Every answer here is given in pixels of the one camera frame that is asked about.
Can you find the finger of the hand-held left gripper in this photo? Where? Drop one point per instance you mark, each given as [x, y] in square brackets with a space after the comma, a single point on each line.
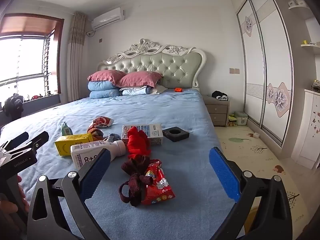
[18, 138]
[37, 140]

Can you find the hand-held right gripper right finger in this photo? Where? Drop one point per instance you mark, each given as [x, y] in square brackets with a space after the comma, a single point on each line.
[225, 175]

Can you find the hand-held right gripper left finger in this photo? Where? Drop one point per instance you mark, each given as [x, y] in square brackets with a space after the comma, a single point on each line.
[97, 172]

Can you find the white plastic bottle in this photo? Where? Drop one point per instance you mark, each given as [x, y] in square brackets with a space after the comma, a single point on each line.
[92, 148]

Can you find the green packet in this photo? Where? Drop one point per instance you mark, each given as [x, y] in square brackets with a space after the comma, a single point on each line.
[66, 129]

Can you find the yellow carton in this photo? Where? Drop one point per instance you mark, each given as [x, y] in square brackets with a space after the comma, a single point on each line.
[72, 142]

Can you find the maroon knitted sock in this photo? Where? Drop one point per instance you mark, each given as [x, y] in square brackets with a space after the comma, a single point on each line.
[135, 167]

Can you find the blue sock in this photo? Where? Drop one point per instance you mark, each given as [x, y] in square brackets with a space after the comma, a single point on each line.
[113, 137]

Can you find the orange knitted sock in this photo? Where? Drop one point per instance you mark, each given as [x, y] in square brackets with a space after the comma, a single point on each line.
[96, 133]

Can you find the red sock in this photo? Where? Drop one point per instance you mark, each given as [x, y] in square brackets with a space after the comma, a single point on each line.
[137, 145]

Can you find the red and white snack bag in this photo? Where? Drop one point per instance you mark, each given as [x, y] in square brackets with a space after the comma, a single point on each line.
[101, 122]

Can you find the black foam block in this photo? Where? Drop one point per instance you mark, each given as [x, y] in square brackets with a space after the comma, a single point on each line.
[183, 135]

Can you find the red snack packet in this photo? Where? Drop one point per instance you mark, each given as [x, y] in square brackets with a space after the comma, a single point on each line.
[157, 187]

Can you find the white and blue milk carton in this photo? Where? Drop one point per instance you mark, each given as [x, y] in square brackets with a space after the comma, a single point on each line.
[155, 132]

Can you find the person's left hand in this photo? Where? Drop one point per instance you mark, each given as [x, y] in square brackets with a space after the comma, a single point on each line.
[23, 192]

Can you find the dark jacket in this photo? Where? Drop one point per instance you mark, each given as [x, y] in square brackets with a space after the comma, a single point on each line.
[13, 106]

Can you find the patterned floor mat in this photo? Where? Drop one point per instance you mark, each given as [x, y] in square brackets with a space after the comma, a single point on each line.
[252, 155]

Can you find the row of windowsill trinkets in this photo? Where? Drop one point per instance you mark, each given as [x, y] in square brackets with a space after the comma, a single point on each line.
[37, 96]

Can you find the small white floor item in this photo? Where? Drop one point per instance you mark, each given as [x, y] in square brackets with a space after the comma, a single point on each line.
[256, 135]

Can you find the white storage box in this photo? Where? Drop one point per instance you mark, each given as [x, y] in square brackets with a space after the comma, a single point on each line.
[241, 118]

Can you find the grey nightstand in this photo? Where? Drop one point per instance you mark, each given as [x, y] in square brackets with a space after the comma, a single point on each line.
[217, 112]

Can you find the folded blue quilt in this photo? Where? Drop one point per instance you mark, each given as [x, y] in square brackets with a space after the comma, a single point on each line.
[103, 93]
[102, 85]

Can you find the window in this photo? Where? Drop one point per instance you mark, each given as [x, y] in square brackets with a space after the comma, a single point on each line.
[27, 60]

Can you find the black clothes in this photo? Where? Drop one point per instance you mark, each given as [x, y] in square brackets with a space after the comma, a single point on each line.
[219, 95]

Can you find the beige curtain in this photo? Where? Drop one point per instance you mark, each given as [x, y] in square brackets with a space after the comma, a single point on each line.
[76, 60]

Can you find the folded light blue blanket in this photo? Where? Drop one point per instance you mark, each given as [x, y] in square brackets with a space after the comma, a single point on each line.
[136, 90]

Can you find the bed with blue sheet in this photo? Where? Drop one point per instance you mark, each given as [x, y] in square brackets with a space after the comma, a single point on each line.
[162, 105]

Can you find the pink pillow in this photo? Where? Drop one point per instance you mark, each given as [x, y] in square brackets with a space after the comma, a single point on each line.
[140, 78]
[107, 76]

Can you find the white cabinet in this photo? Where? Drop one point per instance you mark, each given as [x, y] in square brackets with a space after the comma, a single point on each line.
[308, 130]

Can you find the white cloth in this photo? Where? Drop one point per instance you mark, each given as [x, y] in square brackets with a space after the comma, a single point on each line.
[161, 88]

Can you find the white floral sliding wardrobe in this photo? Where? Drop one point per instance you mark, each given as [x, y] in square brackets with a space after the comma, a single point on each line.
[270, 62]

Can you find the clutter on cabinet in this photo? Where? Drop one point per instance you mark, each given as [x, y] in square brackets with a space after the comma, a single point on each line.
[316, 85]

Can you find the white air conditioner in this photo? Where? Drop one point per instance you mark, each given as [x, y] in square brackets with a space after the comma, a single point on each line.
[107, 18]

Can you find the beige wall switch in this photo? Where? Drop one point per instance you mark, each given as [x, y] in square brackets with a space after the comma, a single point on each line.
[234, 71]

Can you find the white wall shelf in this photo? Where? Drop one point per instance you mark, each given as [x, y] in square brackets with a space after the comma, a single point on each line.
[310, 45]
[298, 7]

